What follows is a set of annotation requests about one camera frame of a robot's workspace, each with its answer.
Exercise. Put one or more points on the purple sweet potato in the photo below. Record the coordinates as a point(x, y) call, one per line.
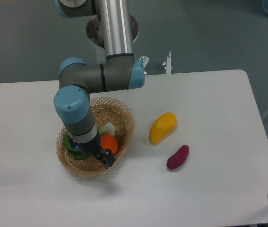
point(177, 159)

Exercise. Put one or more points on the woven wicker basket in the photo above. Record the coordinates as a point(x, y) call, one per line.
point(104, 109)

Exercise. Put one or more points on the green bok choy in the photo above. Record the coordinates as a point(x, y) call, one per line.
point(107, 129)

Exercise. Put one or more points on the yellow mango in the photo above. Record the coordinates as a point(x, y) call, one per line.
point(163, 126)

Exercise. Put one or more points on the orange fruit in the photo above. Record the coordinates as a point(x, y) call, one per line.
point(109, 142)

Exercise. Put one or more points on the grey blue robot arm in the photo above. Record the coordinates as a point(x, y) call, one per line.
point(77, 80)

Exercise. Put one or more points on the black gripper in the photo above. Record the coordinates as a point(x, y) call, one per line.
point(91, 148)

